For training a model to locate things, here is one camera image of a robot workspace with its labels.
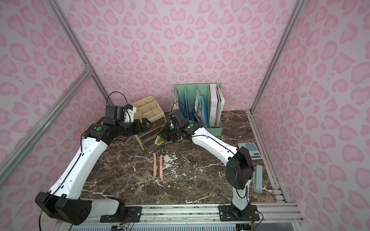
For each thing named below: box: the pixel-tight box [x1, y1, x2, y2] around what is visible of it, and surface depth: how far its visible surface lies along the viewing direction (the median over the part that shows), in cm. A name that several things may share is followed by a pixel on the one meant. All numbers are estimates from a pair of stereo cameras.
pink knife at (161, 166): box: [159, 154, 164, 181], surface depth 92 cm
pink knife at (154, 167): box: [152, 152, 157, 179], surface depth 92 cm
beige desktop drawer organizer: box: [131, 95, 167, 153], surface depth 89 cm
